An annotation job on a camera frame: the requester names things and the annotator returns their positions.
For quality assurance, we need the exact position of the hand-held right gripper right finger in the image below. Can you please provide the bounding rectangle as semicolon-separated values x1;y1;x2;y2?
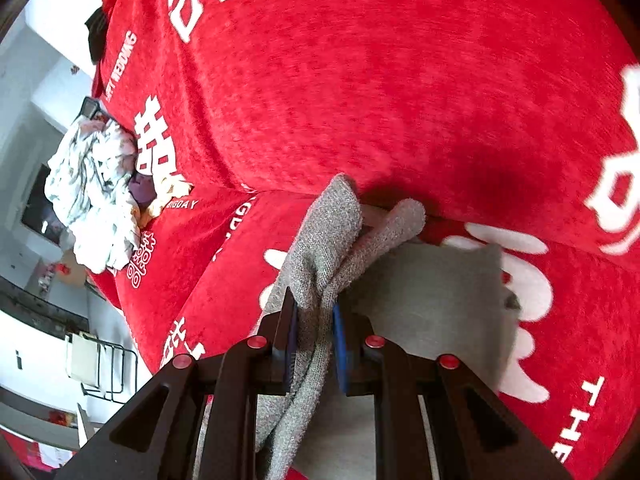
332;302;573;480

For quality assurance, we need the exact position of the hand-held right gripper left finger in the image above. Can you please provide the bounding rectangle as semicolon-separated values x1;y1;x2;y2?
52;286;301;480

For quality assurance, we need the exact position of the grey knitted sweater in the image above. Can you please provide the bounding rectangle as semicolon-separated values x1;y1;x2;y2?
255;174;522;480

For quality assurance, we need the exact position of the yellow patterned cloth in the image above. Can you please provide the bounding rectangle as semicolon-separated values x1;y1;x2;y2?
137;180;195;228

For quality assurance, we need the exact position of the purple cloth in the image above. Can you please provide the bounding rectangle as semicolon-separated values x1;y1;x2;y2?
127;172;158;211

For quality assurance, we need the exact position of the cardboard box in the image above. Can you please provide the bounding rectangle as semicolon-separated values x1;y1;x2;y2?
54;249;88;288

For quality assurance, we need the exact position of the dark low cabinet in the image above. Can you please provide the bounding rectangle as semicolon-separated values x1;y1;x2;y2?
0;277;90;337

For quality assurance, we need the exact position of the white patterned cloth pile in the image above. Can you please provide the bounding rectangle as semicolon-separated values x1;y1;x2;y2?
44;119;143;275

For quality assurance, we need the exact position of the red printed sofa cover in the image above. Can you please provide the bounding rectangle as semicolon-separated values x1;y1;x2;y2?
87;0;640;480

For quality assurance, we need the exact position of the black television screen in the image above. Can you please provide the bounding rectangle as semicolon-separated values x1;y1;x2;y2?
21;164;68;247

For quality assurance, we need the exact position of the dark phone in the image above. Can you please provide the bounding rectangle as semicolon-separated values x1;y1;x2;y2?
79;96;103;122

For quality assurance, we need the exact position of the dark cloth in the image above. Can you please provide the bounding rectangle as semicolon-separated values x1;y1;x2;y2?
84;6;110;65

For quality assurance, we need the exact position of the black wire rack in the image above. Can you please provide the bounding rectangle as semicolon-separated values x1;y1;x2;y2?
65;331;139;404

